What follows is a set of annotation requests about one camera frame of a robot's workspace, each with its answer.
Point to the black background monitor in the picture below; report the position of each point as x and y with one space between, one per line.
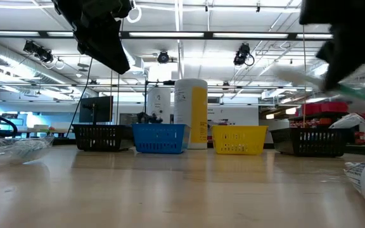
97 109

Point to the small black device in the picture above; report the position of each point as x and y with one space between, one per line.
149 118

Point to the black basket with toothbrushes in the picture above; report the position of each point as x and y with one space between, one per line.
309 141

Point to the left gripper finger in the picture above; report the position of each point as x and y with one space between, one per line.
103 41

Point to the shelf with red bins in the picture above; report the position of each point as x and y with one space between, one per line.
325 108

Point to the yellow plastic basket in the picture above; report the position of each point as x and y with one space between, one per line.
239 139

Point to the black overhead beam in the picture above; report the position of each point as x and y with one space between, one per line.
122 35

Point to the white yellow wipes canister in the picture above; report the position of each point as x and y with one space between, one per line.
189 111

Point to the blue plastic basket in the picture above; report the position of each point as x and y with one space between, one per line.
157 137

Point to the clear plastic bag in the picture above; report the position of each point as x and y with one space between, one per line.
11 149

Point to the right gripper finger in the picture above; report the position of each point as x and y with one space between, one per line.
353 44

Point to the black basket with toothpaste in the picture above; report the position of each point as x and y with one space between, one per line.
100 137

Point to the black ceiling spotlight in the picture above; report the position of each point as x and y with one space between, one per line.
163 57
40 52
242 54

